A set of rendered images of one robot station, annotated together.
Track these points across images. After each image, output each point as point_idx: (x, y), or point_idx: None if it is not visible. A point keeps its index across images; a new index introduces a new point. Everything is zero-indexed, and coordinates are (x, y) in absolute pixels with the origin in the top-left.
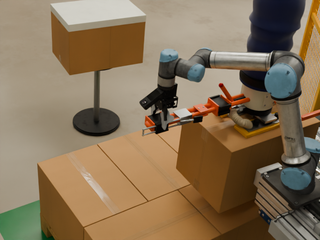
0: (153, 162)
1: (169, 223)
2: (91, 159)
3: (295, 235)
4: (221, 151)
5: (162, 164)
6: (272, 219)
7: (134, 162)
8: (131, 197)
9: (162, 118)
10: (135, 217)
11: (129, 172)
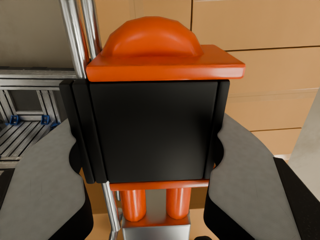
0: (247, 99)
1: None
2: (316, 17)
3: None
4: (93, 195)
5: (237, 106)
6: (15, 164)
7: (265, 75)
8: (210, 33)
9: (40, 171)
10: (172, 16)
11: (254, 59)
